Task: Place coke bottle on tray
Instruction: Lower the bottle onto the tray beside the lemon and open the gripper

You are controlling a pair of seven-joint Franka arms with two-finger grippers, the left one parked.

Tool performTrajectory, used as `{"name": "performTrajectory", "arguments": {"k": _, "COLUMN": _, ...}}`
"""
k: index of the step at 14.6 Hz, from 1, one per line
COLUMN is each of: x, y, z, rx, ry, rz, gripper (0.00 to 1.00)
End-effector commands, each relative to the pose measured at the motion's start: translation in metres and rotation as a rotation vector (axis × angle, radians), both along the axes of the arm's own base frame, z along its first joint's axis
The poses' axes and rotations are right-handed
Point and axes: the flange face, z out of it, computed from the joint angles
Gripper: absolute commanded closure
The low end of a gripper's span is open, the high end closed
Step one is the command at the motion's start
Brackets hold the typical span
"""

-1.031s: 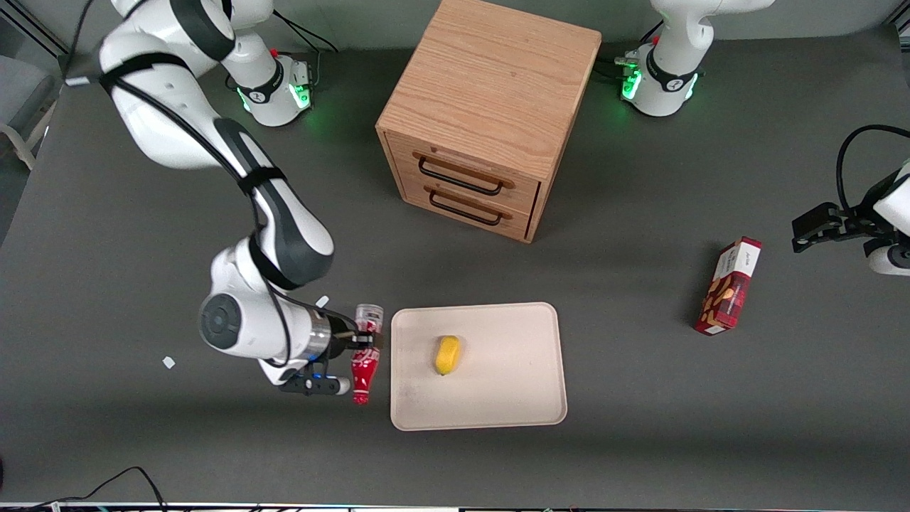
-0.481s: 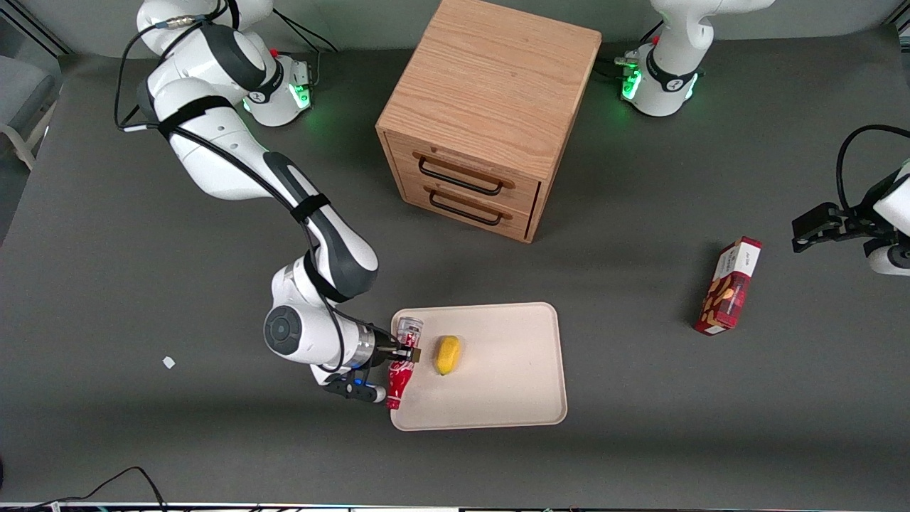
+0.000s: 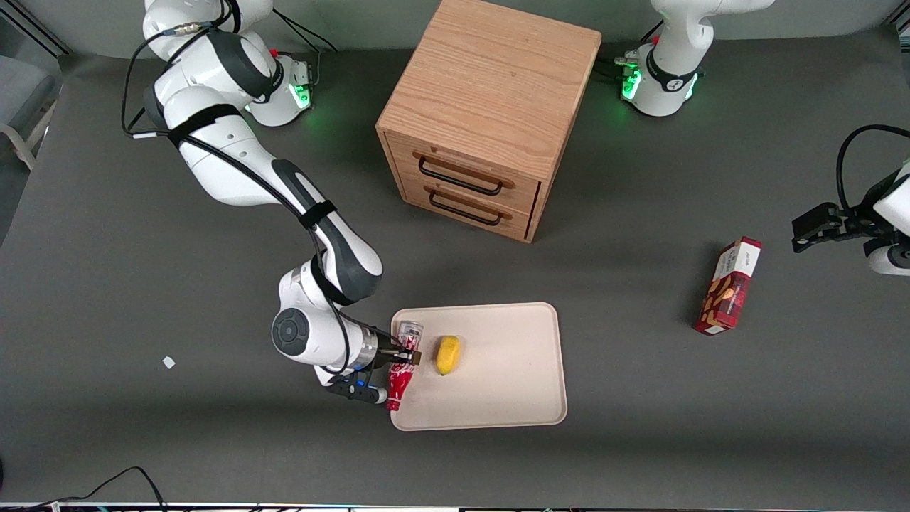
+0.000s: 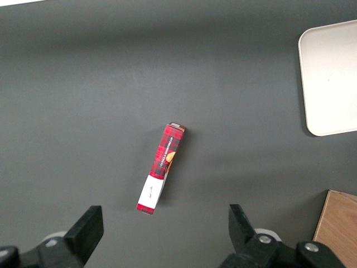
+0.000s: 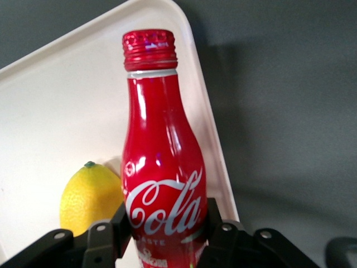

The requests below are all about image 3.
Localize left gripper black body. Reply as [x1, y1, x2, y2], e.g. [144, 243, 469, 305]
[816, 203, 884, 240]

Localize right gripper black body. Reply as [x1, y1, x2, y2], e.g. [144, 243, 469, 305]
[366, 327, 400, 372]

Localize red coke bottle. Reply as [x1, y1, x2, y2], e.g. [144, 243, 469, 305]
[386, 320, 425, 413]

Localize cream plastic tray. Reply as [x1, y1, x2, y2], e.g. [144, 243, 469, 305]
[390, 302, 568, 432]

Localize yellow lemon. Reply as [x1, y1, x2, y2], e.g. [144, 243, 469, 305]
[435, 336, 461, 376]

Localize red snack box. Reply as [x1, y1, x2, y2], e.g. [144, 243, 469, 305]
[694, 237, 762, 336]

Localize short wooden drawer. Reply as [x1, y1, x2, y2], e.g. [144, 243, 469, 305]
[400, 174, 539, 244]

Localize tall wooden drawer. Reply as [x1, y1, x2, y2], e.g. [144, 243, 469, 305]
[386, 131, 543, 215]

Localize wooden drawer cabinet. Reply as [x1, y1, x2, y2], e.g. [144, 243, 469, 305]
[375, 0, 602, 244]

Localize grey chair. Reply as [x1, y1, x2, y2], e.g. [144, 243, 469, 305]
[0, 55, 62, 172]

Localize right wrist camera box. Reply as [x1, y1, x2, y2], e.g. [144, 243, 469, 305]
[327, 371, 389, 405]

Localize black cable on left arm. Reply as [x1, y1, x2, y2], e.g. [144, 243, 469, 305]
[836, 124, 910, 211]

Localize black handle of short drawer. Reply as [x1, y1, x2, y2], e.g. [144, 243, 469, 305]
[429, 190, 504, 227]

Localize black handle of tall drawer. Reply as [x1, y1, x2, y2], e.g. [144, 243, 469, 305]
[417, 156, 505, 196]

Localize black cables at left base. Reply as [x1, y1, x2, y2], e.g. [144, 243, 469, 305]
[594, 20, 666, 83]

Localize black cables at base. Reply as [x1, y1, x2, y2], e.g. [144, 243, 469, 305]
[272, 6, 339, 55]
[594, 20, 666, 83]

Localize black cable at table edge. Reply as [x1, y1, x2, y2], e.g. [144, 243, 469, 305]
[39, 466, 169, 512]

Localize black cables at right base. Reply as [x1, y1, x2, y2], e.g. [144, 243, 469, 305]
[272, 6, 339, 55]

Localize black cable along right arm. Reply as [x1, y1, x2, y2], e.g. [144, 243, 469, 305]
[121, 0, 353, 378]

